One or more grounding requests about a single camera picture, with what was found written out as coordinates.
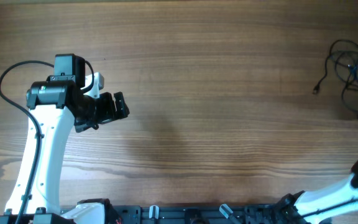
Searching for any black USB cable short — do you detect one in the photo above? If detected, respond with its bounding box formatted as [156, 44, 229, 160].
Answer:
[330, 50, 358, 94]

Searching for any black USB cable long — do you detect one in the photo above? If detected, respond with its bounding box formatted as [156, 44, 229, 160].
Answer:
[313, 39, 358, 121]

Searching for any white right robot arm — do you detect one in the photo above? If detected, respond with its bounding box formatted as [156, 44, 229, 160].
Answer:
[273, 161, 358, 224]

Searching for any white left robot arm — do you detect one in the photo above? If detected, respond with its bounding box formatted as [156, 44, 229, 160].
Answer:
[0, 54, 129, 224]

